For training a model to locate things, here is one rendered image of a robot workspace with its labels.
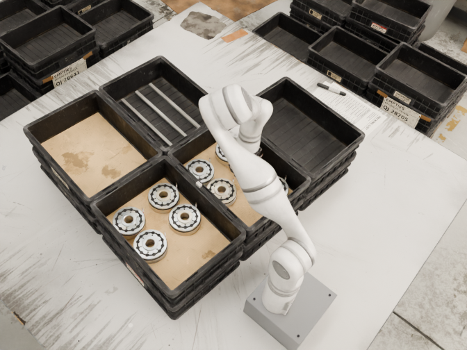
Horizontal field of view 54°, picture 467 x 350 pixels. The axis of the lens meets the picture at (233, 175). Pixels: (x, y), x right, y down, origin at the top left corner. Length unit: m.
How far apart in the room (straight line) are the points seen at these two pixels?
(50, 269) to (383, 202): 1.22
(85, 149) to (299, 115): 0.82
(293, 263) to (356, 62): 1.91
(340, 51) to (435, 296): 1.47
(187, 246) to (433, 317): 1.44
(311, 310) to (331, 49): 1.83
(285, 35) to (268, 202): 2.16
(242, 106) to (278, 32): 2.17
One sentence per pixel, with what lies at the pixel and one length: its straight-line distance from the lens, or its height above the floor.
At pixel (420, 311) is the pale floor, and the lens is 2.53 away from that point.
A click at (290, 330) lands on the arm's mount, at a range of 1.44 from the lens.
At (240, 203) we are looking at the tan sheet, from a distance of 1.57.
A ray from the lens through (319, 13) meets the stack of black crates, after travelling 3.13.
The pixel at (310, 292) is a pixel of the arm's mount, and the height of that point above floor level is 0.81.
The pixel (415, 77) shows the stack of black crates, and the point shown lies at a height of 0.49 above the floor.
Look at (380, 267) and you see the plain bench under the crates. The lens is 1.72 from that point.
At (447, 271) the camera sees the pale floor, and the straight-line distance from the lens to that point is 2.69.
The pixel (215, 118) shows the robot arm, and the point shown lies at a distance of 1.02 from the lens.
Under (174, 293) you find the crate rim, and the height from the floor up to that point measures 0.93.
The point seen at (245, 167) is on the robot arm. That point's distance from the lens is 1.06.
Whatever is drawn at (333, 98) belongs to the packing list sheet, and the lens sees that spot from 2.15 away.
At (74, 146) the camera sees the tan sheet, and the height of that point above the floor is 0.83.
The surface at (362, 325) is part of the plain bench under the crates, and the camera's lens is 1.62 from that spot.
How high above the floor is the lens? 2.16
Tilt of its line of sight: 54 degrees down
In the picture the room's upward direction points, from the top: 7 degrees clockwise
